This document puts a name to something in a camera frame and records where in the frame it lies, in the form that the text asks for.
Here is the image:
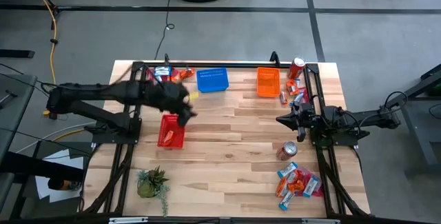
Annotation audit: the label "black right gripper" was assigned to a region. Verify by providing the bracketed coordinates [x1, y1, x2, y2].
[275, 102, 316, 130]

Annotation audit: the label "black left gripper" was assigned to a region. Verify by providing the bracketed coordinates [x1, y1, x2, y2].
[147, 81, 198, 128]

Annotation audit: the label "red plastic basket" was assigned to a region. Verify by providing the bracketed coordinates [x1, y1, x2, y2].
[157, 114, 186, 149]

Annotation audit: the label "red cola can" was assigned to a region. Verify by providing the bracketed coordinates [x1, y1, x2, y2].
[287, 57, 307, 81]
[276, 141, 299, 162]

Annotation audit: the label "red candy pack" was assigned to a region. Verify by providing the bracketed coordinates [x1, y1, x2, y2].
[147, 65, 181, 83]
[292, 167, 325, 198]
[298, 85, 310, 105]

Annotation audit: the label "orange plastic basket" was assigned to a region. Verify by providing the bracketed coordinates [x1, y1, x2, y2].
[256, 66, 281, 99]

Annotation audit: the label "blue plastic basket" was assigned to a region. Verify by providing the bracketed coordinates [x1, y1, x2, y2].
[196, 67, 230, 94]

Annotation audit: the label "artificial succulent plant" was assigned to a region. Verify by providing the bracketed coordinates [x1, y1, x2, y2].
[135, 165, 171, 218]

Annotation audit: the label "grey metal stand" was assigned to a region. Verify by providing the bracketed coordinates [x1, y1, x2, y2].
[399, 63, 441, 176]

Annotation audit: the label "orange black tool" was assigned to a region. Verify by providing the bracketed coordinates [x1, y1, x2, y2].
[47, 178, 82, 192]

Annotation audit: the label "white paper sheets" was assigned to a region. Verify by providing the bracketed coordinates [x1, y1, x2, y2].
[34, 147, 85, 204]

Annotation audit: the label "grey side table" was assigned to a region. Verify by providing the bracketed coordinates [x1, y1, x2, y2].
[0, 74, 38, 165]

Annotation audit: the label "black flat bar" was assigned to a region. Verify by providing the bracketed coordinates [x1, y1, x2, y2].
[0, 48, 36, 59]

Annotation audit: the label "black aluminium table frame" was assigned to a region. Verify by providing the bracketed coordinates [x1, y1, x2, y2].
[82, 50, 371, 218]

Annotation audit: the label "thin black floor cable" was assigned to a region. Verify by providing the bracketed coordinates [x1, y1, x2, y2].
[153, 0, 176, 62]

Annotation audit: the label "yellow cable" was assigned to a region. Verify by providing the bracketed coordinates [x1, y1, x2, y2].
[24, 0, 58, 85]

